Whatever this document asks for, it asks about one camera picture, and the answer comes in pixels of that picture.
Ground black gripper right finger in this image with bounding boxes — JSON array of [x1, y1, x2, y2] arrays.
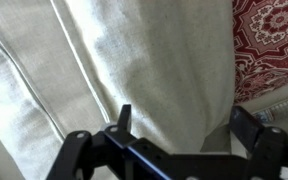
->
[[229, 105, 288, 180]]

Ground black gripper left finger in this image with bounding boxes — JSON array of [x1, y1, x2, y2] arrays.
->
[[46, 104, 142, 180]]

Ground white square pillow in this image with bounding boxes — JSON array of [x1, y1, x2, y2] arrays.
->
[[50, 0, 237, 154]]

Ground cream fabric sofa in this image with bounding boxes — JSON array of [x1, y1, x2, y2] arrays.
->
[[0, 0, 288, 180]]

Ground red patterned cushion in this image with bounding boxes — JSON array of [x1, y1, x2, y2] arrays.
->
[[232, 0, 288, 104]]

